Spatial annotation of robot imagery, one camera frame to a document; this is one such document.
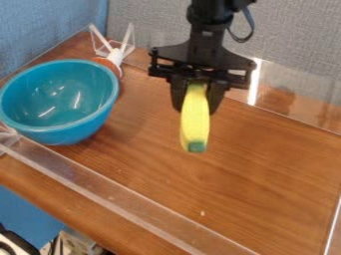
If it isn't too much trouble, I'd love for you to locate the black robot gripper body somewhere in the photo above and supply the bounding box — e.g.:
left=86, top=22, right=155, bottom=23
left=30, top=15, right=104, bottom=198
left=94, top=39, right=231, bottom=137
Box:
left=148, top=41, right=256, bottom=90

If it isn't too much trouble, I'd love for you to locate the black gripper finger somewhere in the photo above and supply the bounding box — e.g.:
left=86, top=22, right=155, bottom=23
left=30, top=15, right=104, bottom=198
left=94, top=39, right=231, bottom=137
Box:
left=205, top=82, right=227, bottom=115
left=169, top=75, right=187, bottom=112

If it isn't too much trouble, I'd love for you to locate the yellow green toy corn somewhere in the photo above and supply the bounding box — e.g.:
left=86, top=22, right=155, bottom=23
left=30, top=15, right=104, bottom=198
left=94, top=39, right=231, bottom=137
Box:
left=179, top=83, right=209, bottom=152

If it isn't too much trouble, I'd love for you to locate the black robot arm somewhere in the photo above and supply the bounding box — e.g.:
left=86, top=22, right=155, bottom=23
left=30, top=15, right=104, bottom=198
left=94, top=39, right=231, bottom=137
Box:
left=148, top=0, right=256, bottom=115

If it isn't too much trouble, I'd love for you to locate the orange white toy object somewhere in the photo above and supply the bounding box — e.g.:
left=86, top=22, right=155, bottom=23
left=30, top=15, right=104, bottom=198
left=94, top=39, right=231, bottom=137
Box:
left=93, top=48, right=124, bottom=79

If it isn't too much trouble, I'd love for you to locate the blue bowl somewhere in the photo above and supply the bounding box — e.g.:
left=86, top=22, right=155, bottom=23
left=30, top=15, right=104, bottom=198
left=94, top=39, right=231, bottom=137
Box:
left=0, top=59, right=120, bottom=145

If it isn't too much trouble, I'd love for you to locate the clear acrylic back barrier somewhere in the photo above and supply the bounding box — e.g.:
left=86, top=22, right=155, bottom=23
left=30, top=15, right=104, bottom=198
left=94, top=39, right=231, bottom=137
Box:
left=124, top=46, right=341, bottom=136

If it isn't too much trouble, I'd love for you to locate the clear acrylic barrier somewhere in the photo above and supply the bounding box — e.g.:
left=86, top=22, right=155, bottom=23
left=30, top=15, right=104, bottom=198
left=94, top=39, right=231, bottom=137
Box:
left=0, top=125, right=258, bottom=255
left=124, top=46, right=341, bottom=136

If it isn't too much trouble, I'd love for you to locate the clear acrylic front barrier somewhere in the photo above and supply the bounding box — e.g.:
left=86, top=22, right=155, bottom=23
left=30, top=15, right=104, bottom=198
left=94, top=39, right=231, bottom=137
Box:
left=0, top=125, right=258, bottom=255

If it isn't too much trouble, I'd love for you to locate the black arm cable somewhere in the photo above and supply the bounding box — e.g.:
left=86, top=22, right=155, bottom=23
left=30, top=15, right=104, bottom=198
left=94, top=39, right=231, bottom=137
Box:
left=224, top=6, right=256, bottom=44

